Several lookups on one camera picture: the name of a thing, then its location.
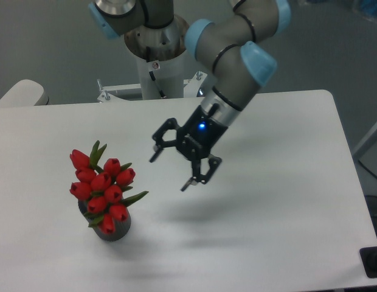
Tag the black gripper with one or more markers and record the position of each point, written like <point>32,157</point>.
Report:
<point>199,137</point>

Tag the red tulip bouquet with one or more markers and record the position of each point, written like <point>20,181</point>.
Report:
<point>103,187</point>

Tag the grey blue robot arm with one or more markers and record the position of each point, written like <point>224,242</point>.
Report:
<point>228,50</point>

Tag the dark grey ribbed vase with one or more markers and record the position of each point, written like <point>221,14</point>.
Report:
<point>121,227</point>

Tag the white chair armrest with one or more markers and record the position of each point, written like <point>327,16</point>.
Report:
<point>24,93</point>

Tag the black device at table edge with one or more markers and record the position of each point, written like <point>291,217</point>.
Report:
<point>369,261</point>

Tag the blue object in bag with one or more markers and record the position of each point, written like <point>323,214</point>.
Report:
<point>366,8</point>

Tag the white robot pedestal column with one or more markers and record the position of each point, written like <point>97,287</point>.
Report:
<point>159,55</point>

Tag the white metal base frame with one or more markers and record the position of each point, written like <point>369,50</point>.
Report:
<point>197,86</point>

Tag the white frame at right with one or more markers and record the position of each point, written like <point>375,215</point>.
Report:
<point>367,141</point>

